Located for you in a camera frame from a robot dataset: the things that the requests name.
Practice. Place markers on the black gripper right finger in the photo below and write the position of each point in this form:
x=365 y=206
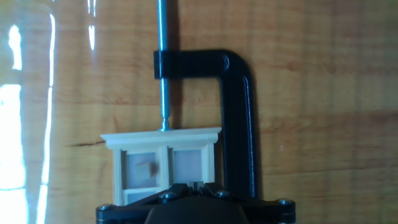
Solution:
x=217 y=191

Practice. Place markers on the miniature wooden sliding window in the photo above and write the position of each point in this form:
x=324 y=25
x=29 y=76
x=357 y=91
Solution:
x=161 y=137

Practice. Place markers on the black C-clamp with steel screw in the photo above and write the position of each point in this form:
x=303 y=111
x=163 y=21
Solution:
x=236 y=124

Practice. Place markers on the orange-brown wooden board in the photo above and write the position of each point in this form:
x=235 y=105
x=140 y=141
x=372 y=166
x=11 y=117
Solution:
x=311 y=93

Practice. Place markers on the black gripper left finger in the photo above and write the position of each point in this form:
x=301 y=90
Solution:
x=174 y=191

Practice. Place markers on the small wooden cube on pane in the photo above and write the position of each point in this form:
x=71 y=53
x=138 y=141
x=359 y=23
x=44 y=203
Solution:
x=144 y=170

